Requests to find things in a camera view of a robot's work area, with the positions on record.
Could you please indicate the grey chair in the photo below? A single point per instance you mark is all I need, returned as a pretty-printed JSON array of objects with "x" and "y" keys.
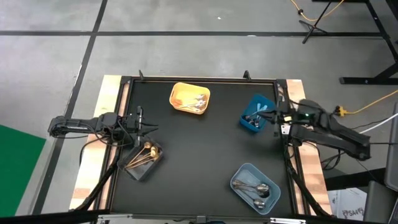
[{"x": 393, "y": 155}]

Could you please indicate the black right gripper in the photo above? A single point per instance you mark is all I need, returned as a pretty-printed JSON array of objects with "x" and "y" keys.
[{"x": 284, "y": 118}]

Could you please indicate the black frame bracket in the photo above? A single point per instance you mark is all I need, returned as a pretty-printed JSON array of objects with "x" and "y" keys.
[
  {"x": 247, "y": 75},
  {"x": 141, "y": 75}
]

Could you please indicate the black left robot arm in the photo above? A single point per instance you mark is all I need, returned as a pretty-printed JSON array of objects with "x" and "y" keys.
[{"x": 77, "y": 124}]

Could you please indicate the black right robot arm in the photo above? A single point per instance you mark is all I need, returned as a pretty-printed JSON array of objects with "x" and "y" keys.
[{"x": 335, "y": 133}]

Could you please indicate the dark blue plastic bin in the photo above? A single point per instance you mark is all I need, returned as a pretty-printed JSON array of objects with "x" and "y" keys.
[{"x": 253, "y": 102}]

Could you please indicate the white cardboard box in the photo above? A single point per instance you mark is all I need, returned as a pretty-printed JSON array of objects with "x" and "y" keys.
[{"x": 348, "y": 205}]

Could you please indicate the black desk frame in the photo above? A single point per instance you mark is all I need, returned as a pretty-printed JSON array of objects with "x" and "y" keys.
[{"x": 363, "y": 80}]

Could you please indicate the black tripod stand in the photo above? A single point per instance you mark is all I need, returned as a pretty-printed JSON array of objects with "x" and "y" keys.
[{"x": 311, "y": 26}]

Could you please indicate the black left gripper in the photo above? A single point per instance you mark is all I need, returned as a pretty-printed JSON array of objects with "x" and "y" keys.
[{"x": 132, "y": 124}]

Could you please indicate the yellow plastic bin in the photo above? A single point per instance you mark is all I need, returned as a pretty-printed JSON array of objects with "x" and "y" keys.
[{"x": 186, "y": 90}]

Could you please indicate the silver aluminium rail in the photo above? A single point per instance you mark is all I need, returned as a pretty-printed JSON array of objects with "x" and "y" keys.
[{"x": 155, "y": 219}]

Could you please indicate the green floor mat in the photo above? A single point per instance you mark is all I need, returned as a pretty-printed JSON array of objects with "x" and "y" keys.
[{"x": 18, "y": 171}]

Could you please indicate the wooden table side board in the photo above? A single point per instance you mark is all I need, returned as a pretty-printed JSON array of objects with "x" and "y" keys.
[
  {"x": 314, "y": 174},
  {"x": 105, "y": 93}
]

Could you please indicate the black table frame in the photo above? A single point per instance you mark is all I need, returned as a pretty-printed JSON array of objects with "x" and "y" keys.
[{"x": 217, "y": 80}]

